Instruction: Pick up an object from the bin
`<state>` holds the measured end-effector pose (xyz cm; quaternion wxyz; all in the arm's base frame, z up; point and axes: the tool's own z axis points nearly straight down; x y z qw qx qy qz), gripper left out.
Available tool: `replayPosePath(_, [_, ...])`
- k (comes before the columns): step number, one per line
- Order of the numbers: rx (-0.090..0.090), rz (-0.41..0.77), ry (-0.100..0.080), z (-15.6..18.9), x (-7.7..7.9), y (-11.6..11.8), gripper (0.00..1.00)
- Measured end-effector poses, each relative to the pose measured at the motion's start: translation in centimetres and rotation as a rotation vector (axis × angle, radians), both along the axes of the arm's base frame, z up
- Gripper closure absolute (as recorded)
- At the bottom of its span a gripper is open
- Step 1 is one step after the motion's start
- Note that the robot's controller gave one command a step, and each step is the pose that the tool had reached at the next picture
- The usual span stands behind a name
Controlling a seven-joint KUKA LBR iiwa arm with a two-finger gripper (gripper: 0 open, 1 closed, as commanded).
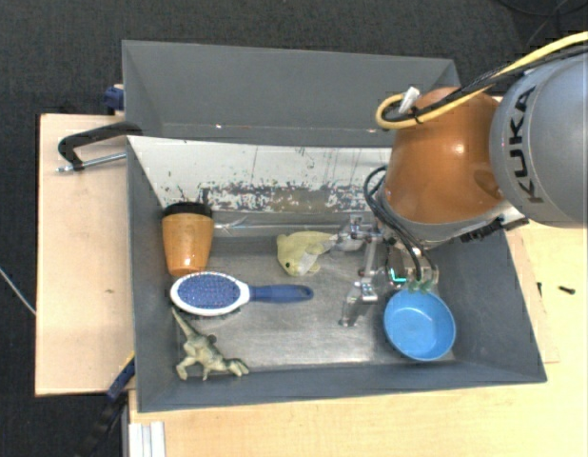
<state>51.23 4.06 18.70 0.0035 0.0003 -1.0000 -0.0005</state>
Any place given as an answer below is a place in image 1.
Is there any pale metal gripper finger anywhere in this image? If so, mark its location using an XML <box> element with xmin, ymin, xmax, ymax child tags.
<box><xmin>339</xmin><ymin>273</ymin><xmax>388</xmax><ymax>328</ymax></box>
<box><xmin>328</xmin><ymin>215</ymin><xmax>386</xmax><ymax>252</ymax></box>

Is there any blue plastic bowl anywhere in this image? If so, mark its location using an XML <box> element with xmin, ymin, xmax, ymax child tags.
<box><xmin>382</xmin><ymin>288</ymin><xmax>458</xmax><ymax>363</ymax></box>

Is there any yellow-green plush toy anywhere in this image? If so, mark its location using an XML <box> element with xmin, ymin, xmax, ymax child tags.
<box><xmin>275</xmin><ymin>229</ymin><xmax>339</xmax><ymax>278</ymax></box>

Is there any grey metal bin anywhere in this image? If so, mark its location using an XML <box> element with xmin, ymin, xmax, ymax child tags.
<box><xmin>121</xmin><ymin>39</ymin><xmax>548</xmax><ymax>413</ymax></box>

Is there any blue and white hairbrush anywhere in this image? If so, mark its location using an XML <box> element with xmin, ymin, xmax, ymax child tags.
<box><xmin>169</xmin><ymin>270</ymin><xmax>315</xmax><ymax>318</ymax></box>

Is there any orange cup with black rim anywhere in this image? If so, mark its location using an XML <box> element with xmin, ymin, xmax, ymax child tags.
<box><xmin>161</xmin><ymin>201</ymin><xmax>215</xmax><ymax>278</ymax></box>

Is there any green toy dinosaur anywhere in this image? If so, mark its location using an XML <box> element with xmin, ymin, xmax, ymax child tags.
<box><xmin>171</xmin><ymin>307</ymin><xmax>251</xmax><ymax>382</ymax></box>

